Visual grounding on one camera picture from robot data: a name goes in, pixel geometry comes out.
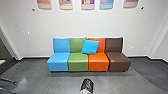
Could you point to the black plastic trash bag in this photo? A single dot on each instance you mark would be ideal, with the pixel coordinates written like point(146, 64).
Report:
point(87, 86)

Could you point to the cyan square cushion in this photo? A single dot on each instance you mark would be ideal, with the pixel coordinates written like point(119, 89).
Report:
point(90, 46)

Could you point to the green sofa seat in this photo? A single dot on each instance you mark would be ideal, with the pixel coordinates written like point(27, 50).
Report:
point(77, 61)

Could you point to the orange sofa seat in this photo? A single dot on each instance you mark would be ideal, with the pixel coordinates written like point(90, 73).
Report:
point(98, 61)

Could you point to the blue sofa seat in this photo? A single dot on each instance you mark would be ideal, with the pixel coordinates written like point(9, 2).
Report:
point(60, 60)

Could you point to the brown sofa seat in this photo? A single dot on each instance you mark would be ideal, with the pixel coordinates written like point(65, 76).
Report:
point(117, 60)

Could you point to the white wall switch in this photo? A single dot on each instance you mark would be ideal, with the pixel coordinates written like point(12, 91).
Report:
point(28, 32)

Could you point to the tan pink wall poster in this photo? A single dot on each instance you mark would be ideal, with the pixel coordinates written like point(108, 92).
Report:
point(130, 3)

